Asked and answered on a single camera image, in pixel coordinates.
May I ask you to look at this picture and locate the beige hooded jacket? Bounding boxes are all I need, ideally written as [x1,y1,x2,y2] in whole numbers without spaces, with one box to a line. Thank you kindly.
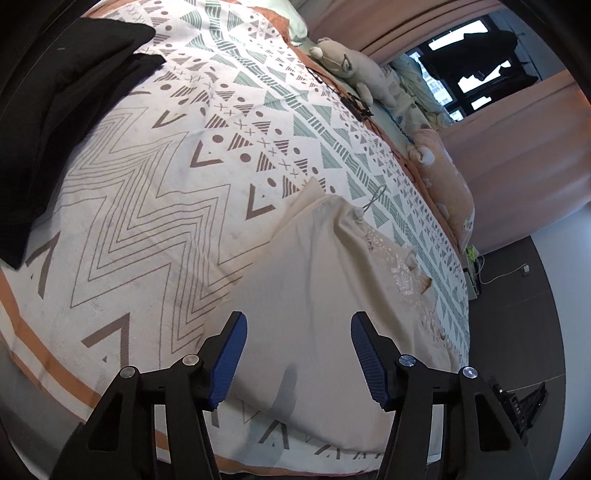
[206,181,467,452]

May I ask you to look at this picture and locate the crumpled light green blanket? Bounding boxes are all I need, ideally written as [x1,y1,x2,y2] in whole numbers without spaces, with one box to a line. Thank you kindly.
[382,54,456,137]

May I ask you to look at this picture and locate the grey plush toy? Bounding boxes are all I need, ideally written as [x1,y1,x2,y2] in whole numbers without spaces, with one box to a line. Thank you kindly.
[308,38,396,108]

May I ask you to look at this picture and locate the pink left curtain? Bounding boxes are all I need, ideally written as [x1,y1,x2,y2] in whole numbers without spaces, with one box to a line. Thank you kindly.
[294,1,504,61]

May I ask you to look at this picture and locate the patterned white bed quilt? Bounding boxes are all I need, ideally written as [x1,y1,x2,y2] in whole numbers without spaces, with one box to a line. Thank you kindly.
[1,1,470,476]

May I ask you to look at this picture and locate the black cable with device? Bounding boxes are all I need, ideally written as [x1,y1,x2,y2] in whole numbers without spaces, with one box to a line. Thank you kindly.
[303,64,376,123]

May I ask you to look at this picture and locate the pale green pillow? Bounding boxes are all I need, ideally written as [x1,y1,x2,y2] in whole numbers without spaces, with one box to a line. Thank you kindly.
[240,0,308,44]

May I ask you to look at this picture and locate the white charger cable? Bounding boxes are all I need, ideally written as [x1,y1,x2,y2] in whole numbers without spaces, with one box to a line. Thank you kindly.
[476,255,532,287]

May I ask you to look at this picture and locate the black folded garment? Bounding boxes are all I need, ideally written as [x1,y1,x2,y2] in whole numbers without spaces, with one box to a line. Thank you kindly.
[1,18,164,269]

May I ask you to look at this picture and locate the dark hanging clothes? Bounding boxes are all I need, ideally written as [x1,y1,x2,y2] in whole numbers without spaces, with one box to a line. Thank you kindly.
[422,30,538,93]

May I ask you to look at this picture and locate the pink curtain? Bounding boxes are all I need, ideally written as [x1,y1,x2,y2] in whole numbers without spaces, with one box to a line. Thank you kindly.
[294,1,504,61]
[441,71,590,253]

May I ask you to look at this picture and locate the white bedside table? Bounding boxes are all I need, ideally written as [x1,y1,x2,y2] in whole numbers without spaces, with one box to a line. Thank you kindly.
[463,245,481,301]

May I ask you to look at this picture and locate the pink right curtain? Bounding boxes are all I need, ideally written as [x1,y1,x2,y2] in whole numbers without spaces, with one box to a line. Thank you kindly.
[441,71,590,253]

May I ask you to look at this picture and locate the orange cartoon pillow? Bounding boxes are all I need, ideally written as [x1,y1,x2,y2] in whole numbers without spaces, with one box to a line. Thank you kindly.
[408,129,475,253]

